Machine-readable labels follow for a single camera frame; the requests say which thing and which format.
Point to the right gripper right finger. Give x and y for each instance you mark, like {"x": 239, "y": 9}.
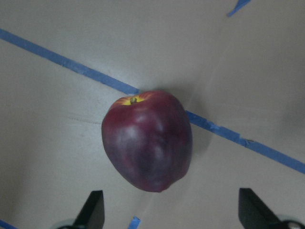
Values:
{"x": 253, "y": 213}

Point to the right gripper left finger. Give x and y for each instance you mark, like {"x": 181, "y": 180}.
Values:
{"x": 92, "y": 214}

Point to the dark red apple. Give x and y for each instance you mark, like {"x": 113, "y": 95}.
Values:
{"x": 148, "y": 139}

